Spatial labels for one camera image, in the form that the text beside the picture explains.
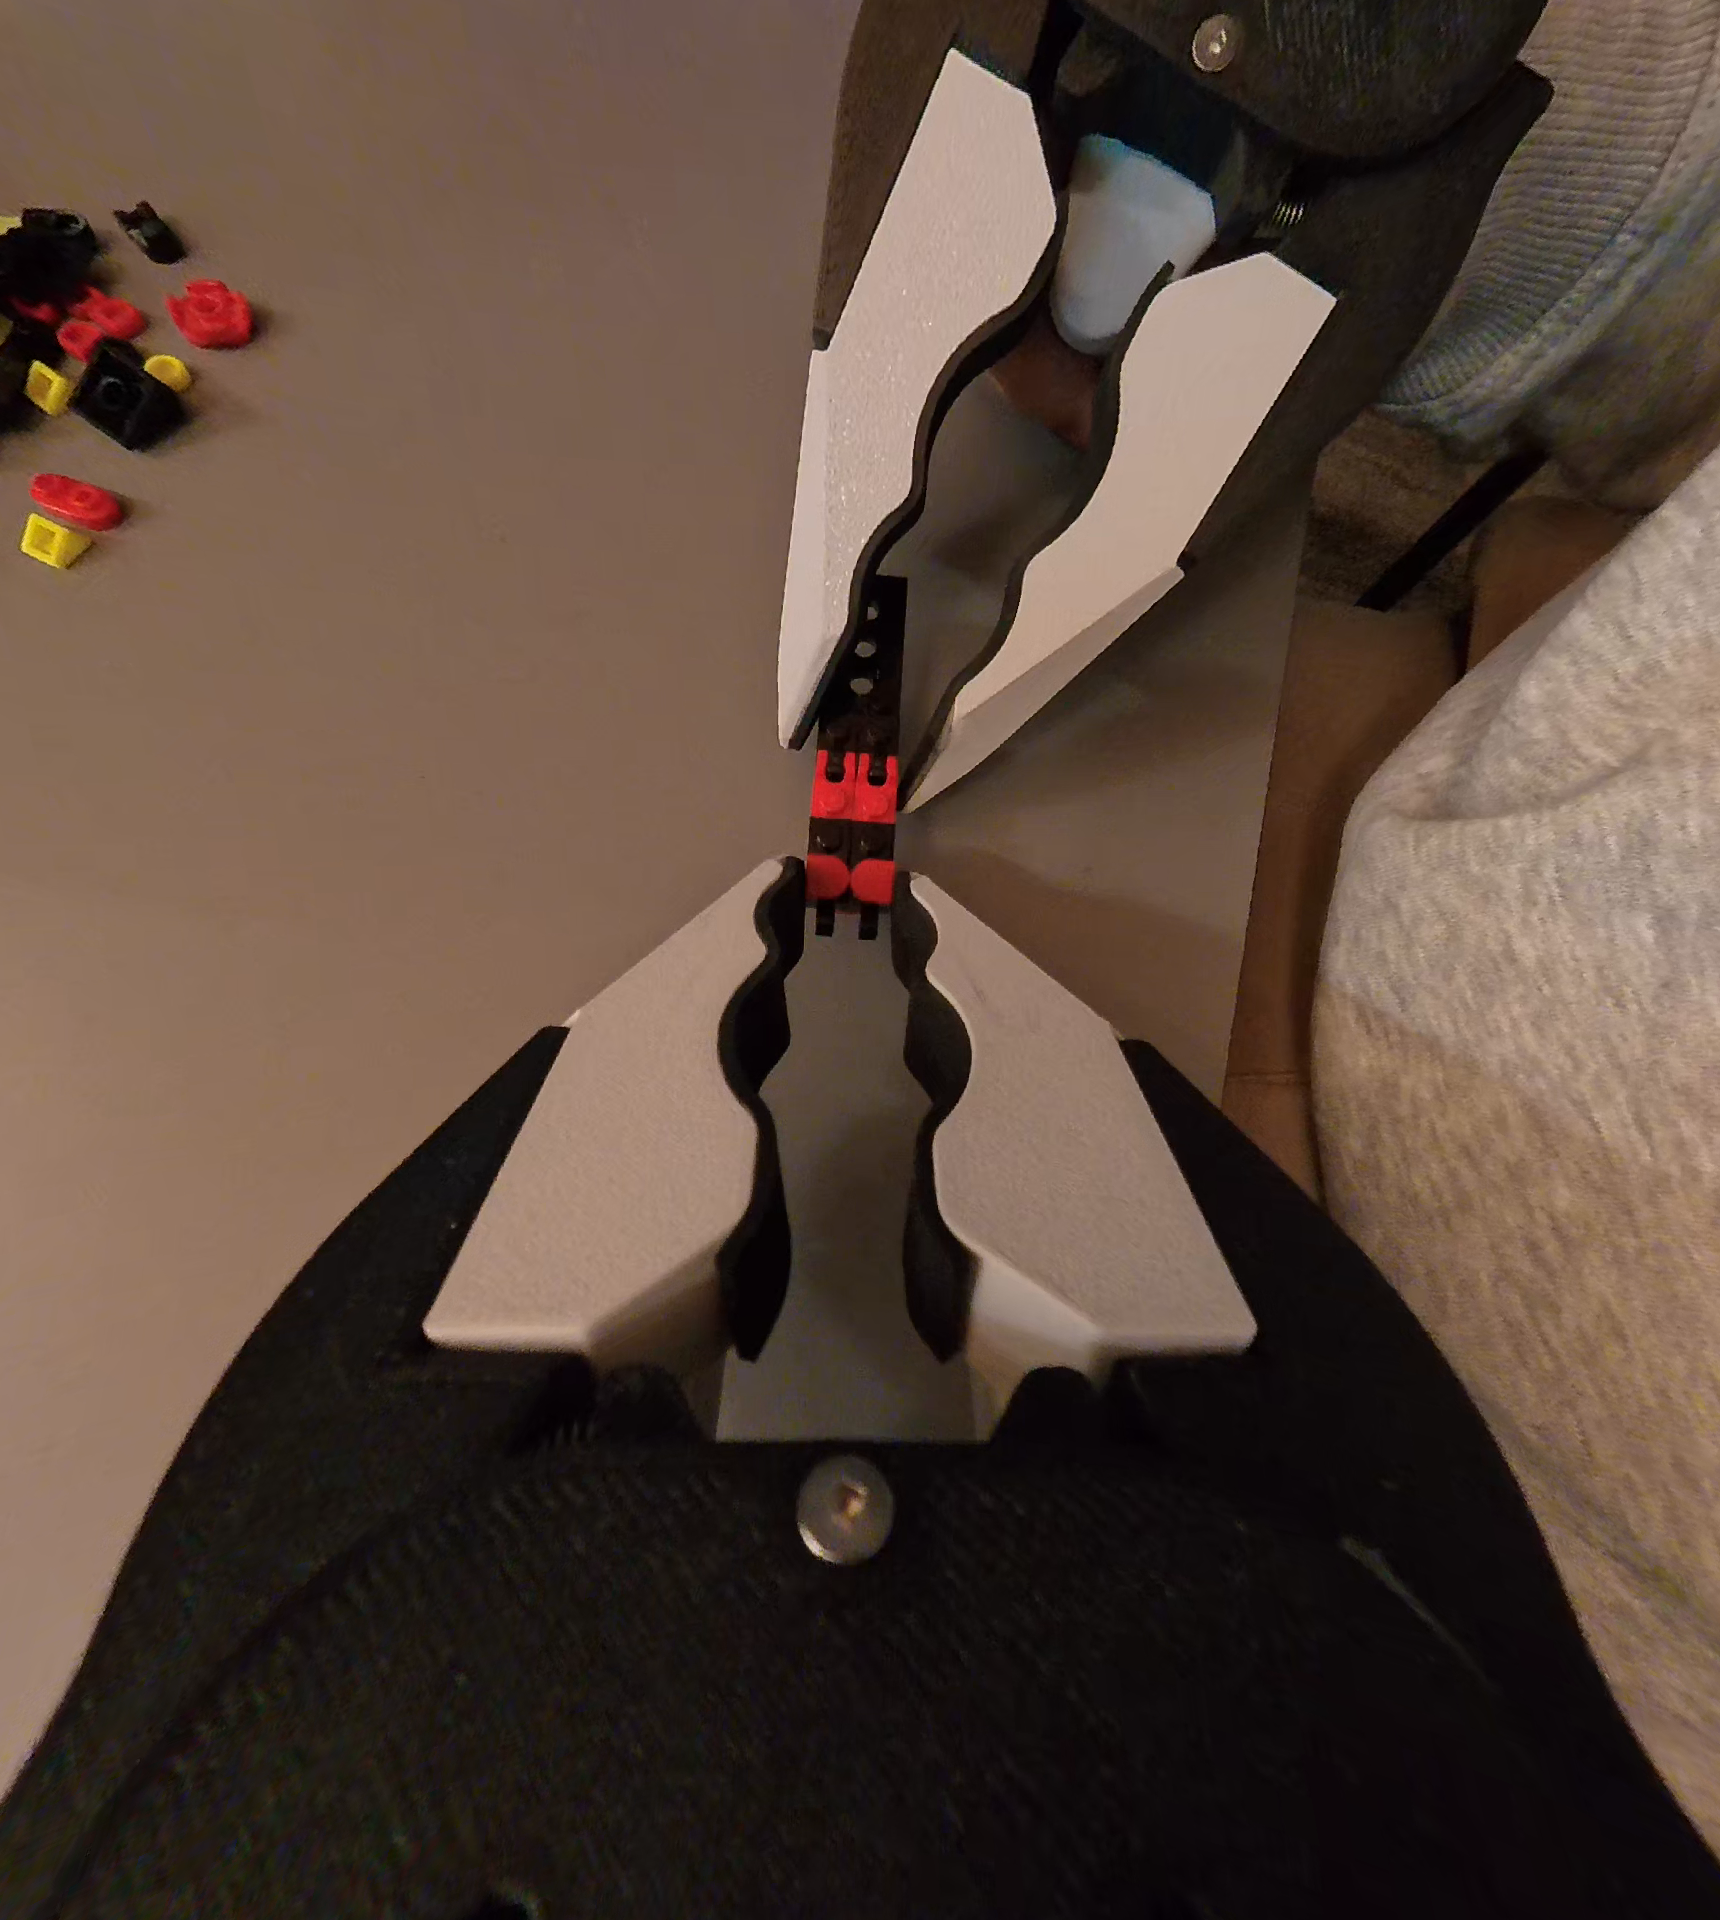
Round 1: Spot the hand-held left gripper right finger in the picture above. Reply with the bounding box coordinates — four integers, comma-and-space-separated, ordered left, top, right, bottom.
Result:
897, 871, 1261, 1405

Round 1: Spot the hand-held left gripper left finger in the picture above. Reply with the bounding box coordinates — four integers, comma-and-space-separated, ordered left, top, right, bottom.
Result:
422, 854, 803, 1369

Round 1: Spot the person's right forearm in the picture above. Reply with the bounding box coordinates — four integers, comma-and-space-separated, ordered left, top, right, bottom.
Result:
1370, 0, 1720, 510

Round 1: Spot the red and black lego assembly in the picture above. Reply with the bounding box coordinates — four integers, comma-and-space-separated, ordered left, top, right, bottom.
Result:
795, 568, 904, 942

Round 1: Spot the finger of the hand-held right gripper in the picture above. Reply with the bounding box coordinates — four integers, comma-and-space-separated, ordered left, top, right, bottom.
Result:
897, 249, 1342, 815
774, 43, 1060, 750

